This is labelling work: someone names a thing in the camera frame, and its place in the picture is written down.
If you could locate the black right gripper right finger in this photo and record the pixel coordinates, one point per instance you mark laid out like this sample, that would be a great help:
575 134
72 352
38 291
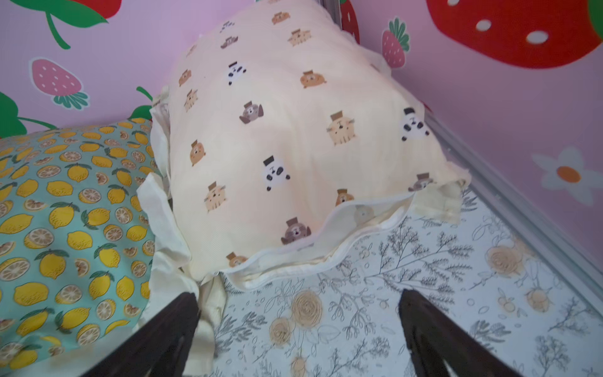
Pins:
438 346

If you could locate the grey floral bed sheet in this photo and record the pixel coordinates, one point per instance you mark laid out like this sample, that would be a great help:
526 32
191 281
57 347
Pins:
420 290

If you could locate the teal lemon print pillow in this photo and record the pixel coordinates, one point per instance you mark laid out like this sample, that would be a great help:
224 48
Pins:
76 248

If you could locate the cream animal print pillow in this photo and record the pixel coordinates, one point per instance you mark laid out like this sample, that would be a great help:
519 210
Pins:
280 144

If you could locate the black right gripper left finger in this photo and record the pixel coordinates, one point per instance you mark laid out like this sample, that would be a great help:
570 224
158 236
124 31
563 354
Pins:
159 348

